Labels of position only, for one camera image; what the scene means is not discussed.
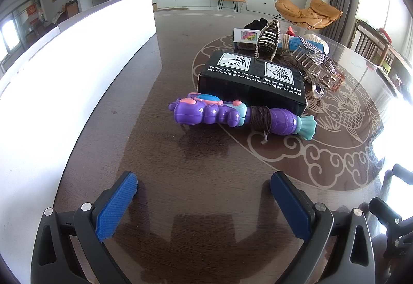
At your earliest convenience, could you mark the white mesh ball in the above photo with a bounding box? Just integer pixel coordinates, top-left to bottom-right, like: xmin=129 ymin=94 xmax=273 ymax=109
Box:
xmin=303 ymin=33 xmax=330 ymax=54

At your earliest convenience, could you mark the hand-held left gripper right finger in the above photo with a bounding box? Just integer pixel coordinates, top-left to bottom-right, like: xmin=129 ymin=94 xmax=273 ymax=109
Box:
xmin=270 ymin=171 xmax=375 ymax=284

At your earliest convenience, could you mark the translucent grey hair claw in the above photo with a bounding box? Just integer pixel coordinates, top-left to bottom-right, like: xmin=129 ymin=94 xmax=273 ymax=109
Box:
xmin=283 ymin=47 xmax=323 ymax=78

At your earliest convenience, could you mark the purple toy wand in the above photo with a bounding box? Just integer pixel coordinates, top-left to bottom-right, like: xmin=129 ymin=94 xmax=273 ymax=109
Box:
xmin=168 ymin=92 xmax=317 ymax=142

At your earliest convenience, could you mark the blue white toothpaste box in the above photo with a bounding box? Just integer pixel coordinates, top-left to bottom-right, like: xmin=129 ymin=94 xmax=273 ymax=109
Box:
xmin=233 ymin=28 xmax=325 ymax=53

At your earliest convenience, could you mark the brown hair tie bundle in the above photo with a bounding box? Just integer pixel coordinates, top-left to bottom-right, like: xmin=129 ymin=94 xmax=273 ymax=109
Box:
xmin=249 ymin=105 xmax=272 ymax=143

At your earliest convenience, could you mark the black printed cardboard box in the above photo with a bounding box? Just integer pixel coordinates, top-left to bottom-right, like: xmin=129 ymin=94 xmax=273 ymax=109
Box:
xmin=197 ymin=52 xmax=307 ymax=117

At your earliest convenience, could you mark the black cloth item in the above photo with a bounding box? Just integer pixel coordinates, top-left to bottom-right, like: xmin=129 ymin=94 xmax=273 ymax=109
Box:
xmin=244 ymin=18 xmax=270 ymax=31

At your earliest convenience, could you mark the white television cabinet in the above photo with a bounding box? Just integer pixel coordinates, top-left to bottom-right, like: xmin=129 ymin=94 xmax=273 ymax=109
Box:
xmin=151 ymin=0 xmax=282 ymax=14

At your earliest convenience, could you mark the dark patterned wooden desktop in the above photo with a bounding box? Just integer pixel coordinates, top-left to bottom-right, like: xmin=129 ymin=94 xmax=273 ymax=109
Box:
xmin=53 ymin=9 xmax=413 ymax=284

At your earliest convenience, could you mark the wooden dining chair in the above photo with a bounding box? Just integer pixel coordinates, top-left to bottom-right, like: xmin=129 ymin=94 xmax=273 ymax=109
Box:
xmin=350 ymin=18 xmax=393 ymax=66

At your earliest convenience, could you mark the metallic brown hair clip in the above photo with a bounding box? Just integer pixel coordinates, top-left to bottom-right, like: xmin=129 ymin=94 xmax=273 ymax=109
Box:
xmin=303 ymin=73 xmax=345 ymax=100

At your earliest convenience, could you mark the striped rhinestone hair claw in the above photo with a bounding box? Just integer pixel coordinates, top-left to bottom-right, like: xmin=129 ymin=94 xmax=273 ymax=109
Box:
xmin=255 ymin=20 xmax=281 ymax=62

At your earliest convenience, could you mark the rhinestone bow hair clip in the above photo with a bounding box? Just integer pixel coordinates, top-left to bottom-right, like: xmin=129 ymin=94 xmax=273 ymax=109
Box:
xmin=297 ymin=36 xmax=339 ymax=80

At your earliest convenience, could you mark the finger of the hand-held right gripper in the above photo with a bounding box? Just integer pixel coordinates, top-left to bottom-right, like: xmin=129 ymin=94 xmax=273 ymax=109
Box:
xmin=391 ymin=163 xmax=413 ymax=187
xmin=369 ymin=196 xmax=413 ymax=259

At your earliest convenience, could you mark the orange lounge chair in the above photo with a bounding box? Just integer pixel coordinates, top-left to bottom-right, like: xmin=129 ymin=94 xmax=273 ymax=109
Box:
xmin=274 ymin=0 xmax=343 ymax=30

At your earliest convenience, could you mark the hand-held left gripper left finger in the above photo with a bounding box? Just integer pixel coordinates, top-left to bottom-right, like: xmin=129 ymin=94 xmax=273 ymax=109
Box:
xmin=30 ymin=171 xmax=139 ymax=284

